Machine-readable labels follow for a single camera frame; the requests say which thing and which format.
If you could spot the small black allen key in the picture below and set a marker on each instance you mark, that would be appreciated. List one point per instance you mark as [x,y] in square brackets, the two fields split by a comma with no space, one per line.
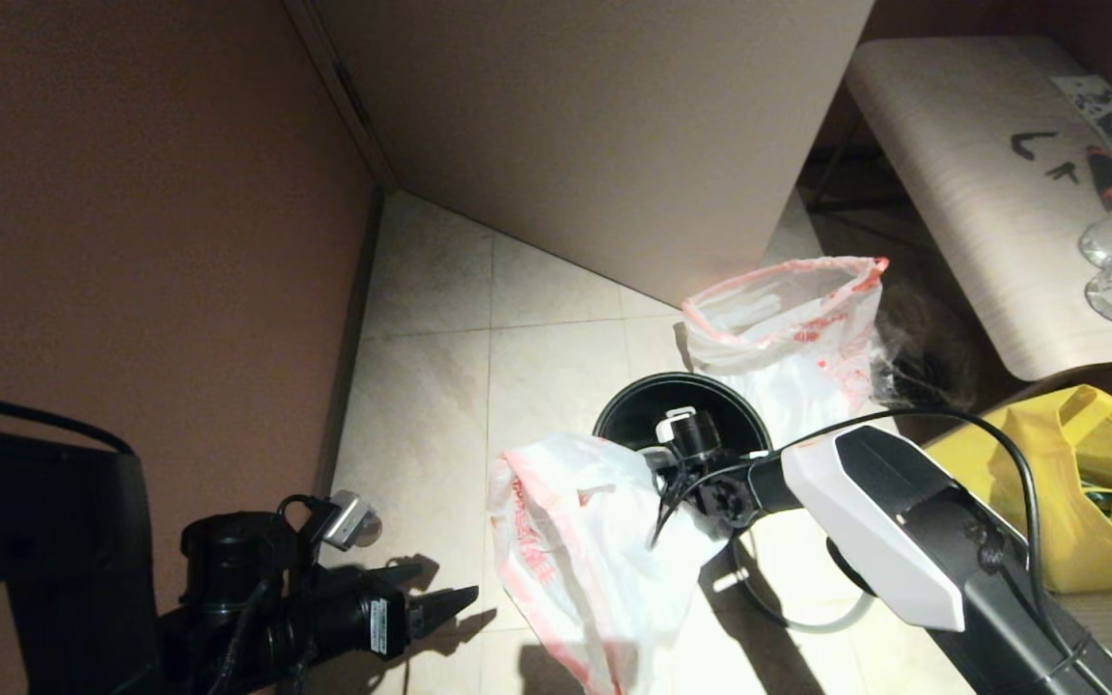
[1063,173]

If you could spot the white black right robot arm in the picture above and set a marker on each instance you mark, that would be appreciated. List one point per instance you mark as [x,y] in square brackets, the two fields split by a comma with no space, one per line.
[903,541]

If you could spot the printed paper leaflet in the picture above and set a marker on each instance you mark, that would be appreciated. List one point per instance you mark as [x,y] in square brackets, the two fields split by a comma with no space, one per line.
[1097,99]

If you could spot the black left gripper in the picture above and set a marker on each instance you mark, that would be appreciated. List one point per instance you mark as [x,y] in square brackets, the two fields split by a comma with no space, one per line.
[344,618]

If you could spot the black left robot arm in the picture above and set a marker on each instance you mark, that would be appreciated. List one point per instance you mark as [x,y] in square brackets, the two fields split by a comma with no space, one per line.
[35,579]

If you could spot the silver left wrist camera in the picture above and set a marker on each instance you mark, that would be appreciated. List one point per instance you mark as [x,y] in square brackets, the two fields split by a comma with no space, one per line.
[348,519]

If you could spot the beige door panel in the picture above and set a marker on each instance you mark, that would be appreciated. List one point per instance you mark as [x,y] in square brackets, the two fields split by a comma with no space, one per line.
[595,145]

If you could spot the clear bag with black contents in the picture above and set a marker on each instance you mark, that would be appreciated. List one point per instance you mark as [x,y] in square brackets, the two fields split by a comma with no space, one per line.
[918,372]

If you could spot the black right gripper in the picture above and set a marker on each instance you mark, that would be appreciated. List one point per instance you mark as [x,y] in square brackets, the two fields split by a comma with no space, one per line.
[730,492]

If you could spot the black trash bin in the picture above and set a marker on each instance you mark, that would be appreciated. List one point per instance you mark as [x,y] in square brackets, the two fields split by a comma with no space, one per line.
[633,415]

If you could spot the yellow fabric tote bag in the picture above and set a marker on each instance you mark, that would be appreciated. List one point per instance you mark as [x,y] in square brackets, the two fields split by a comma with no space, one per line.
[1077,502]

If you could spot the large black allen key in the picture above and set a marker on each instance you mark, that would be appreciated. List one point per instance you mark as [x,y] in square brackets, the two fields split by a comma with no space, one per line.
[1027,150]

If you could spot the black cylindrical wrist camera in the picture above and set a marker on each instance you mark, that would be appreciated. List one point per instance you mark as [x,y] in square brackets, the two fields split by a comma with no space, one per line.
[691,434]

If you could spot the black cylindrical wrist motor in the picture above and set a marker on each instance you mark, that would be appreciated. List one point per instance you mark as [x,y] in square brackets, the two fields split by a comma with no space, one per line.
[228,560]

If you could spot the red black screwdriver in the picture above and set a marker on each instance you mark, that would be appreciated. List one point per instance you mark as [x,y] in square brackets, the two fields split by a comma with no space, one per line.
[1106,179]

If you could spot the light wood grain table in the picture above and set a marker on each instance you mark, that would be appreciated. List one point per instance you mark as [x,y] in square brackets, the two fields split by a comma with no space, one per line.
[961,193]

